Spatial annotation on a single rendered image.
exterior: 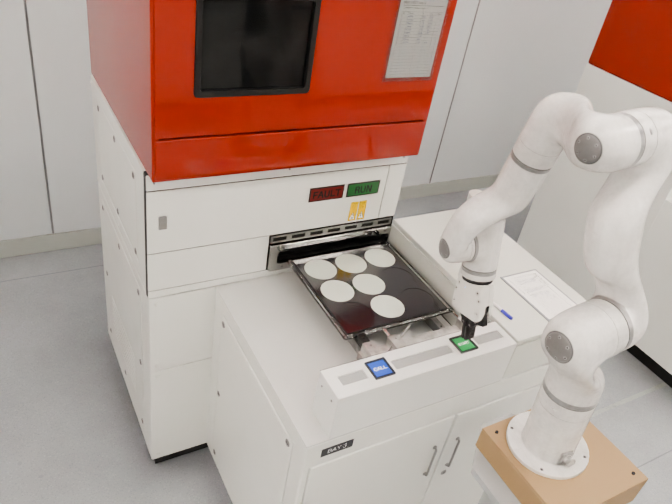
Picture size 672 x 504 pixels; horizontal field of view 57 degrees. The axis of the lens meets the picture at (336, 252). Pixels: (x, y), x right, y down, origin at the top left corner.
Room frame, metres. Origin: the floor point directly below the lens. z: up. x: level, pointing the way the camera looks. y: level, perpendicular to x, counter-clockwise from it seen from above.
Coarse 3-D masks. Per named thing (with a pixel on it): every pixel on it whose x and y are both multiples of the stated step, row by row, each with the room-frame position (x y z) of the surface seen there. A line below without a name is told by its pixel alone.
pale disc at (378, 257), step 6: (366, 252) 1.66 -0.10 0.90; (372, 252) 1.66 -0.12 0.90; (378, 252) 1.67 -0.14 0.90; (384, 252) 1.68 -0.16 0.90; (366, 258) 1.62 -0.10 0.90; (372, 258) 1.63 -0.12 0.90; (378, 258) 1.64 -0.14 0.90; (384, 258) 1.64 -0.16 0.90; (390, 258) 1.65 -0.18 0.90; (378, 264) 1.60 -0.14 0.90; (384, 264) 1.61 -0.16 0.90; (390, 264) 1.61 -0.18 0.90
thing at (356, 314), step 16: (320, 256) 1.59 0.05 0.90; (336, 256) 1.60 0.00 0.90; (304, 272) 1.49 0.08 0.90; (368, 272) 1.55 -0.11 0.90; (384, 272) 1.57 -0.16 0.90; (400, 272) 1.58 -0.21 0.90; (320, 288) 1.43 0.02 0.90; (400, 288) 1.50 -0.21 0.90; (416, 288) 1.52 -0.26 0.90; (336, 304) 1.37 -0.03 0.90; (352, 304) 1.38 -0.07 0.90; (368, 304) 1.39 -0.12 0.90; (416, 304) 1.44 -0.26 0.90; (432, 304) 1.45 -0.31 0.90; (336, 320) 1.30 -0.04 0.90; (352, 320) 1.31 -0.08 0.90; (368, 320) 1.32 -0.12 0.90; (384, 320) 1.34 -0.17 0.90; (400, 320) 1.35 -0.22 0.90
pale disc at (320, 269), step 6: (306, 264) 1.53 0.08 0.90; (312, 264) 1.54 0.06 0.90; (318, 264) 1.54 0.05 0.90; (324, 264) 1.55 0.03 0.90; (330, 264) 1.55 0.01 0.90; (306, 270) 1.50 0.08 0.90; (312, 270) 1.50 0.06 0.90; (318, 270) 1.51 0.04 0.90; (324, 270) 1.52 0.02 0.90; (330, 270) 1.52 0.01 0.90; (336, 270) 1.53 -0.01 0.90; (312, 276) 1.48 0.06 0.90; (318, 276) 1.48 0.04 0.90; (324, 276) 1.49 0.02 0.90; (330, 276) 1.49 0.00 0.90
